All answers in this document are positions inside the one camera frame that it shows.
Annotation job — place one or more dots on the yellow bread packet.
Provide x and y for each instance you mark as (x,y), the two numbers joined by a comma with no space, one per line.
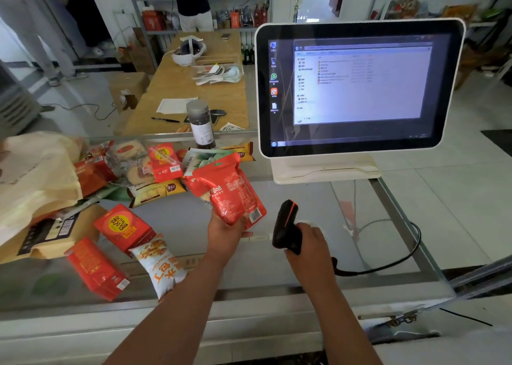
(156,192)

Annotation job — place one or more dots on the beige shopping bag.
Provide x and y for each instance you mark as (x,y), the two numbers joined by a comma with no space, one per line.
(36,172)

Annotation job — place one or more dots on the small red snack packet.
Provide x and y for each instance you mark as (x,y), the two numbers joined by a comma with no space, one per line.
(164,162)

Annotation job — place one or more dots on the green and white packet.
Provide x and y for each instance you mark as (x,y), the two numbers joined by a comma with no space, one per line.
(202,160)

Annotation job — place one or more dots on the black smartphone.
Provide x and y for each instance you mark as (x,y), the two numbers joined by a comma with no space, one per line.
(214,116)

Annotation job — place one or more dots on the black floor mat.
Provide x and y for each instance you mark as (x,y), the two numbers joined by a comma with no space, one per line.
(500,140)

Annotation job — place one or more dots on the dark jar with grey lid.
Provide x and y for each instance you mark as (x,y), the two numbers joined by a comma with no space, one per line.
(200,124)

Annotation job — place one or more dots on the person's left fingers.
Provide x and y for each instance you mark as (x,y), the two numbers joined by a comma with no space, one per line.
(246,234)

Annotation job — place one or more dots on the clear tray with white spoons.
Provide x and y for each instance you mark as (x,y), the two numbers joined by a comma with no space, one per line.
(218,72)

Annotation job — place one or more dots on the long red box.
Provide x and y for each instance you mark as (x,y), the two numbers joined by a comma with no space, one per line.
(96,270)

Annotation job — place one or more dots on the white headset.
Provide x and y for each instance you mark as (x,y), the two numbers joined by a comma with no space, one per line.
(188,51)

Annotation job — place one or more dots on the green bottles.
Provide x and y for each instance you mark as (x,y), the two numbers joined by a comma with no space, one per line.
(248,55)

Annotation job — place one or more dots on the white touchscreen register monitor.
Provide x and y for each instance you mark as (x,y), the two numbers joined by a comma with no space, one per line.
(360,84)

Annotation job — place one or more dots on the black pen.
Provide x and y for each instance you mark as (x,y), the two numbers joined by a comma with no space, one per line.
(164,119)

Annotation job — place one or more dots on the person's right hand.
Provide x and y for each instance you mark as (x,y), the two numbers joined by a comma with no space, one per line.
(314,256)

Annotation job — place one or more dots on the person's right forearm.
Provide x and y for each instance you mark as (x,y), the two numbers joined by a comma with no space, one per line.
(344,324)

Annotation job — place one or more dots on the black barcode scanner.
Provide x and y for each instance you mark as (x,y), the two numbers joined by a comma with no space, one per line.
(287,226)

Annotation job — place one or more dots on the person's left forearm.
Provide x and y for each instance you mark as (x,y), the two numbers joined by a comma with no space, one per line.
(180,312)

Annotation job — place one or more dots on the cardboard box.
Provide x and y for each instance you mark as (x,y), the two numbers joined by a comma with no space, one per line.
(130,88)

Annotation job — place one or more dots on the person's left hand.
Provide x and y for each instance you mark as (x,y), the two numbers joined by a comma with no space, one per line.
(224,238)

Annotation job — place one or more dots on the metal shelf with goods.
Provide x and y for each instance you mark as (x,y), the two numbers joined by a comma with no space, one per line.
(240,12)

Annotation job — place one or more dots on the red box with yellow circle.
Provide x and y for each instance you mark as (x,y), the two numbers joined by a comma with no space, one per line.
(124,226)

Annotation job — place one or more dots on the red snack pouch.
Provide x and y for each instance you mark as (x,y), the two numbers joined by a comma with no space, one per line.
(230,192)

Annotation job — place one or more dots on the white and orange snack bag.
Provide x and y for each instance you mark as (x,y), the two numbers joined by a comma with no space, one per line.
(158,266)

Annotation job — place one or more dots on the person's right fingers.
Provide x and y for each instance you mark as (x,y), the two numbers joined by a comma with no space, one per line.
(295,249)

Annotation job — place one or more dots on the grey appliance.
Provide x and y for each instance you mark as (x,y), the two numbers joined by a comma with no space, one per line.
(14,104)

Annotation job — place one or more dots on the black patterned card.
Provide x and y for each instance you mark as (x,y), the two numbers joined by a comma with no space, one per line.
(231,126)

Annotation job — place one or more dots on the white shelf with goods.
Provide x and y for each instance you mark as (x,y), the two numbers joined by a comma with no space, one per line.
(440,0)

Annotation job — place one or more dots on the clear pastry packet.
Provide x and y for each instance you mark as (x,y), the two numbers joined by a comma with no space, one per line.
(128,158)

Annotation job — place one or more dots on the brown kraft paper package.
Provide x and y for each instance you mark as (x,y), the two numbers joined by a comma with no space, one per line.
(52,232)

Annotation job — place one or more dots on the white paper sheet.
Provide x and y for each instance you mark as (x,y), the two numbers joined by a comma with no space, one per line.
(176,105)

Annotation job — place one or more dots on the yellow orange snack packet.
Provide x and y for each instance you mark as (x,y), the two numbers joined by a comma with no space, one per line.
(244,152)

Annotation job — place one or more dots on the wooden table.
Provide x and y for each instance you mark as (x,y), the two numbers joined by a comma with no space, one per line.
(180,92)

